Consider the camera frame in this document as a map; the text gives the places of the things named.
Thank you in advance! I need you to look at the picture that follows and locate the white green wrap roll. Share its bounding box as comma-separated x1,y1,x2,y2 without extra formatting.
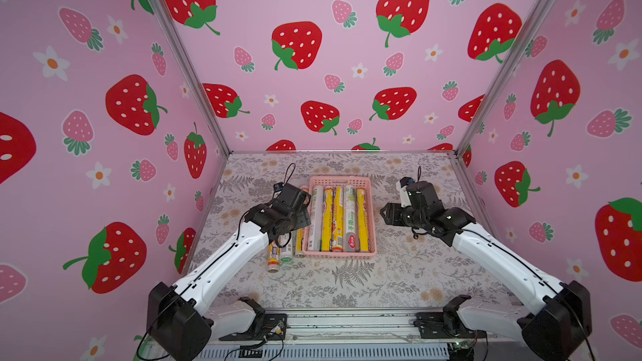
278,232,294,263

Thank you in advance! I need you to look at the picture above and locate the white grape wrap roll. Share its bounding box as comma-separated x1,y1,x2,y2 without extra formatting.
344,186,357,252

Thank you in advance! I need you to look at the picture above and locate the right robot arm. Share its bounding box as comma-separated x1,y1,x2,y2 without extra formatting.
380,177,592,360

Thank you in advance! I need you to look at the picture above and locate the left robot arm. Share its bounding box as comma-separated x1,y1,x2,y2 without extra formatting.
145,183,311,360

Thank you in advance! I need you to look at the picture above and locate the pink plastic basket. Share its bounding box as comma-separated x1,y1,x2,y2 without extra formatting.
303,175,377,260

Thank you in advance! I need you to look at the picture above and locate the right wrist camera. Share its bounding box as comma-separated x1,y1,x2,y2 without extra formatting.
396,177,415,207

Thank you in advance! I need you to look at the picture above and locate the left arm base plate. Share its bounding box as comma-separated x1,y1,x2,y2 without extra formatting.
220,313,288,342

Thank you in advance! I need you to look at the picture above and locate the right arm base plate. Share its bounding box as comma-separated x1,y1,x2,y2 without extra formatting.
412,312,487,340

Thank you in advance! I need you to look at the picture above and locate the aluminium frame rail front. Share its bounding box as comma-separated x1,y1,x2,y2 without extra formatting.
144,307,563,361

